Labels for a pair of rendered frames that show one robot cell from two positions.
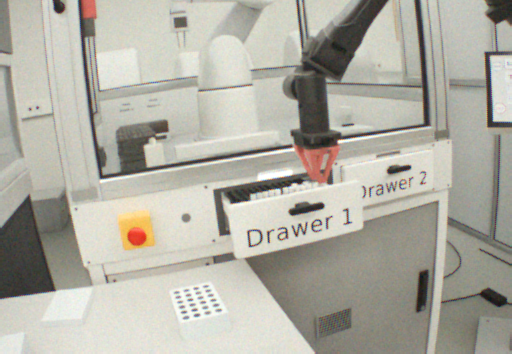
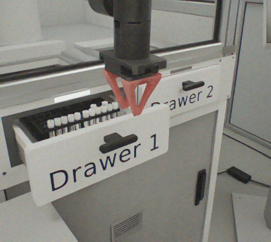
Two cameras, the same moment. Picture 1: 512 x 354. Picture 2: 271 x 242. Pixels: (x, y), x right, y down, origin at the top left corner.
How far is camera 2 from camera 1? 0.35 m
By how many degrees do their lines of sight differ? 22
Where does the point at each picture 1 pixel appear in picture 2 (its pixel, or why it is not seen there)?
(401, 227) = (186, 135)
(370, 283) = (158, 187)
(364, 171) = (160, 88)
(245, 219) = (47, 161)
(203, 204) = not seen: outside the picture
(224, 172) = (15, 96)
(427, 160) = (215, 75)
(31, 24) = not seen: outside the picture
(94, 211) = not seen: outside the picture
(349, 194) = (157, 120)
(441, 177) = (223, 89)
